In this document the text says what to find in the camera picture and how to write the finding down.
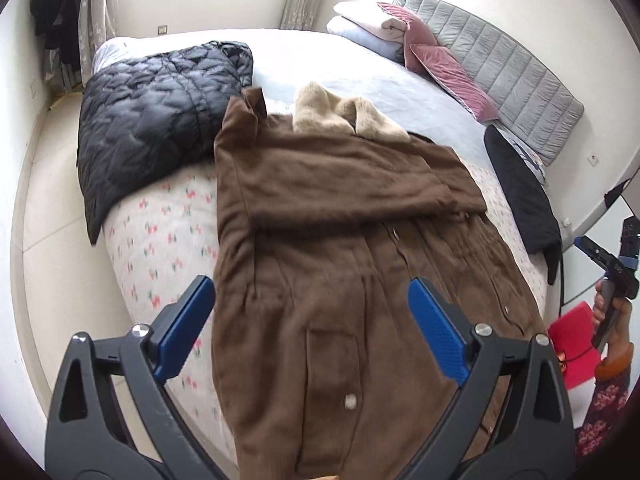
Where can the black garment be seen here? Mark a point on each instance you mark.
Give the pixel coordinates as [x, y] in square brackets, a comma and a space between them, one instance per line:
[525, 210]

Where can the hanging dark clothes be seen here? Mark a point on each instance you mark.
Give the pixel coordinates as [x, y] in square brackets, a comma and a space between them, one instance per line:
[55, 10]

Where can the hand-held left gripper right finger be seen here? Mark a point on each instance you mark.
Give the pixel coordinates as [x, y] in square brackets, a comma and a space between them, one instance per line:
[440, 330]

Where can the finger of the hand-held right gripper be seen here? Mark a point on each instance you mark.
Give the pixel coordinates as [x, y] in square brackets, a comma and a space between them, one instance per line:
[590, 250]
[631, 237]

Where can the pink velvet pillow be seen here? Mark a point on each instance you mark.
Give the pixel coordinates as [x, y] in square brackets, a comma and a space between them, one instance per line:
[455, 82]
[415, 35]

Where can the red plastic stool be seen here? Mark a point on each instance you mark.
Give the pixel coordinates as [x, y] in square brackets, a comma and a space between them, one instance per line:
[575, 345]

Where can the black quilted jacket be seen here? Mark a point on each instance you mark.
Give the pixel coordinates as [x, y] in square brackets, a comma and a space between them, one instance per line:
[150, 110]

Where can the person's right hand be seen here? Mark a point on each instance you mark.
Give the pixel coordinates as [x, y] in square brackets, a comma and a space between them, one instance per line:
[622, 325]

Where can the person's right forearm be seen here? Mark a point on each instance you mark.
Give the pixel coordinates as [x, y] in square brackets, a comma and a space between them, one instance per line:
[607, 400]

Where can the brown coat with fur collar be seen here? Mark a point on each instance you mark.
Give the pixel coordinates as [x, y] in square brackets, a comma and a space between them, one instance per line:
[325, 260]

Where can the light blue bed blanket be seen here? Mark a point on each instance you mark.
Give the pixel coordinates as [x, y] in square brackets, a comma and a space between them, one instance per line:
[350, 70]

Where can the white navy printed cloth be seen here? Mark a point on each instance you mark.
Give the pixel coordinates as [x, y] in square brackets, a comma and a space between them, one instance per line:
[530, 157]

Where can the bed with cherry print sheet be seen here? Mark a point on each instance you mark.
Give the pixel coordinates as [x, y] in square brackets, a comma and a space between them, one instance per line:
[150, 240]

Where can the light blue folded blanket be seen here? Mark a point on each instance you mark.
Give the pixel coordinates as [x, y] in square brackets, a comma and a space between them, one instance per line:
[360, 37]

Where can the grey padded headboard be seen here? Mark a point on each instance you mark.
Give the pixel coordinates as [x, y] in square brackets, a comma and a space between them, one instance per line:
[510, 70]

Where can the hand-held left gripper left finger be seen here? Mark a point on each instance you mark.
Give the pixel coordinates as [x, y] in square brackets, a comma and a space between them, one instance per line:
[185, 330]

